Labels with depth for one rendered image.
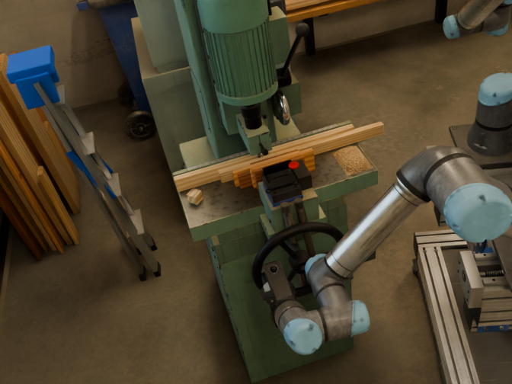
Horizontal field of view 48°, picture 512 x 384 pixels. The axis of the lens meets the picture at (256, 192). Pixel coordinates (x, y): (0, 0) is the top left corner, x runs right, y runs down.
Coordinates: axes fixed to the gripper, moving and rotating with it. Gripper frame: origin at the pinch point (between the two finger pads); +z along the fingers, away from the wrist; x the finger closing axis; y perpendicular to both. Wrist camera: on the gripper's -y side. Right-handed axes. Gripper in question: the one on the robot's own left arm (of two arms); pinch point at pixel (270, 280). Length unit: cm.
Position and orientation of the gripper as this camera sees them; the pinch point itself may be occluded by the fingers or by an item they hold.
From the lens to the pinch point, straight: 160.2
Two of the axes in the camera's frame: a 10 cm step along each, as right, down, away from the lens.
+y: 2.7, 9.4, 2.0
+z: -1.7, -1.6, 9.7
